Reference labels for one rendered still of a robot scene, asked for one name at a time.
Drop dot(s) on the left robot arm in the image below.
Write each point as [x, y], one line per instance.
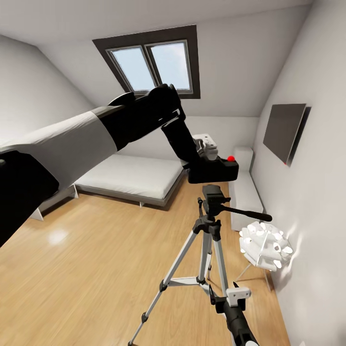
[41, 165]

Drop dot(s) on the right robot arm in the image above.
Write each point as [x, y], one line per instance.
[232, 307]

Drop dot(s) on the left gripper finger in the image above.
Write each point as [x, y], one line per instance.
[196, 170]

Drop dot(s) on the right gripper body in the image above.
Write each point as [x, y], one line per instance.
[231, 313]

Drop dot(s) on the camera tripod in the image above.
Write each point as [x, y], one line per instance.
[211, 232]

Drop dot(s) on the digital camera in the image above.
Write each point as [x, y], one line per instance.
[218, 170]

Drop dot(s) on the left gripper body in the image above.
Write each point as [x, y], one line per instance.
[185, 149]

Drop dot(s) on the wall mounted tv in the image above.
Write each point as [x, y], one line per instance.
[282, 128]

